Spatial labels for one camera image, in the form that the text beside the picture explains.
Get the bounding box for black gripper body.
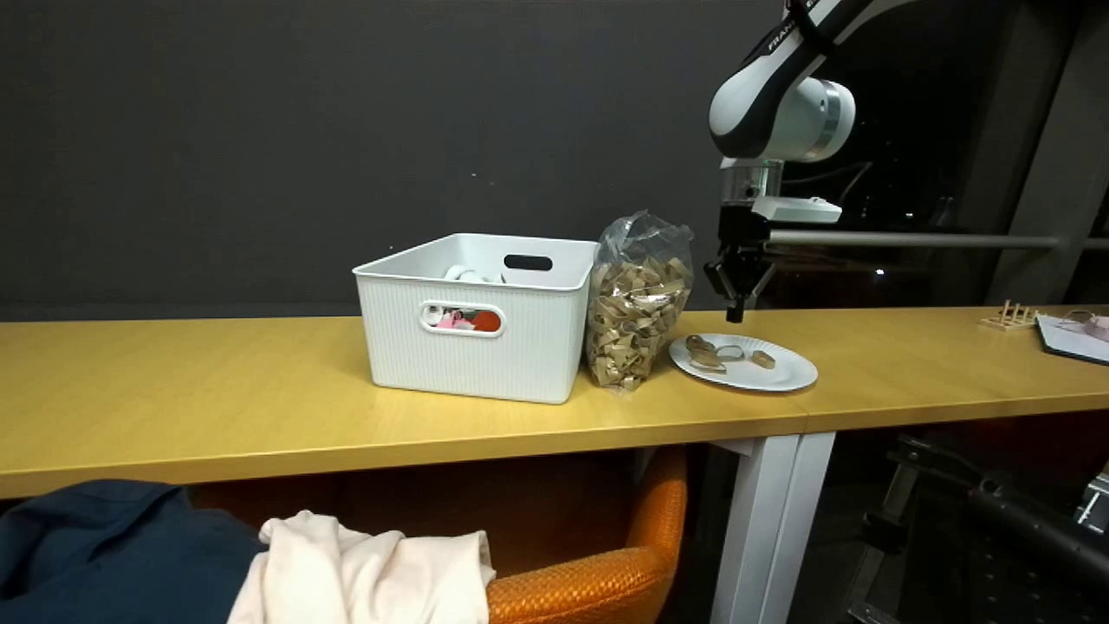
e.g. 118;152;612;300
713;202;781;280

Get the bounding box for clear bag of rubber bands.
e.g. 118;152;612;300
581;206;699;392

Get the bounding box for white paper plate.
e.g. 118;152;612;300
667;329;823;399

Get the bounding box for grey metal railing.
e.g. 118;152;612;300
765;228;1109;255

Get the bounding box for white table leg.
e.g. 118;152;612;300
707;429;838;624

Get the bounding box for small wooden sticks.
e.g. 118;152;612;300
980;299;1039;338

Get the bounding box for white items in bin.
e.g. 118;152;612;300
446;264;513;290

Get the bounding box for white plastic storage bin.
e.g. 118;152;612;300
350;228;603;407

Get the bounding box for orange office chair with cloth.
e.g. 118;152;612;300
188;448;694;624

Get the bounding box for white papers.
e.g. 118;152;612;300
1033;309;1109;368

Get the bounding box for black tripod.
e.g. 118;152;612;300
844;429;1109;624

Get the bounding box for cream cloth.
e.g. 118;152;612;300
224;507;500;624

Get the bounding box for dark blue cloth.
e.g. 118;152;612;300
0;477;266;624

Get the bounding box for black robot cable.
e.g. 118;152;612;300
777;157;887;221

